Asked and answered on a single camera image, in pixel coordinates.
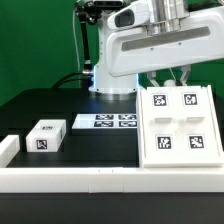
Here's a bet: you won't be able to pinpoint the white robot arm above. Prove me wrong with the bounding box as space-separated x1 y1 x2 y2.
91 0 224 94

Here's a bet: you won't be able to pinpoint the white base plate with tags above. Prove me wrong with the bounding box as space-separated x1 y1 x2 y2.
72 113 137 129

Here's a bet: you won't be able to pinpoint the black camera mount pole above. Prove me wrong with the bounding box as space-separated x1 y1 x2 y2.
75 0 101 71

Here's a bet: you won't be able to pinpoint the small white tagged box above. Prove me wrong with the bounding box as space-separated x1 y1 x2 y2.
26 119 66 152

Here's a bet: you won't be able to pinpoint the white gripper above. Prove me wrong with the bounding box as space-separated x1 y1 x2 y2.
106 6 224 87

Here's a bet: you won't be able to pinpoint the white cabinet body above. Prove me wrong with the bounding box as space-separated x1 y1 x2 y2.
136 86 224 168

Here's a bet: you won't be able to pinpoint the black cables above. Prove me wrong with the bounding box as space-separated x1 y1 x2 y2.
52 71 94 90

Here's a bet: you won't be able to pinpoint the white U-shaped fence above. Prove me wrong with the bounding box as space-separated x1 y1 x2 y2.
0 135 224 193

